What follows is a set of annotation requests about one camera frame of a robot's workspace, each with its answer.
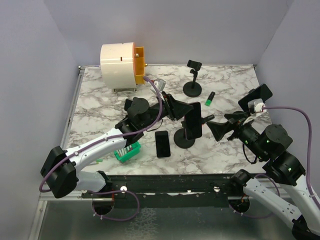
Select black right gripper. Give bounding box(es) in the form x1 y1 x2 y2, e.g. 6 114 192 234
206 110 268 160

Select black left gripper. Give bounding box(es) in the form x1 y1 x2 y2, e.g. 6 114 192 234
139 91 193 130

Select purple-edged black phone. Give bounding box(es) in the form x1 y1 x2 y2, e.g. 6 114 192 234
184 102 202 140

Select tall black phone stand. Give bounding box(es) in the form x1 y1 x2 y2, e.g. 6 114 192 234
183 59 202 98

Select black round-base front stand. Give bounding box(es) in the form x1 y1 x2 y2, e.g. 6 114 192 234
173 120 196 149

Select black phone with silver edge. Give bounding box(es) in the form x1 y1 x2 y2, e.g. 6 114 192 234
155 130 171 158

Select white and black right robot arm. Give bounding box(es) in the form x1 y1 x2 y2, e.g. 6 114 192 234
207 111 320 240

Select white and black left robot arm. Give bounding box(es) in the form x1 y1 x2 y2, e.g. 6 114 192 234
39 92 193 199

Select black phone right side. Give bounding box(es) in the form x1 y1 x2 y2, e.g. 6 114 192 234
238 84 273 114

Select silver-edged phone left rear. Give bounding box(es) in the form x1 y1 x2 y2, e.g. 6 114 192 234
124 98 134 114

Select green and black marker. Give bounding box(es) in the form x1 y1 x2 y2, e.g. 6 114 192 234
205 91 216 106

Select green plastic bin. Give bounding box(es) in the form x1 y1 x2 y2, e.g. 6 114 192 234
113 142 141 163

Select white cylindrical drum device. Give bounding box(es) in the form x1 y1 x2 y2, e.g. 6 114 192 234
100 42 137 90

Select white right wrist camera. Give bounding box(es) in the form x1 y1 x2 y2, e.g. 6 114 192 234
244 98 267 124

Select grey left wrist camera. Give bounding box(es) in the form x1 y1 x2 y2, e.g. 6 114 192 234
153 78 167 92

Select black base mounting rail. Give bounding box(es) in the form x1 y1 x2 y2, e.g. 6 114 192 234
81 174 244 209

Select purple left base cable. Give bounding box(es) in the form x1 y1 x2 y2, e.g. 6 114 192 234
87 190 140 222

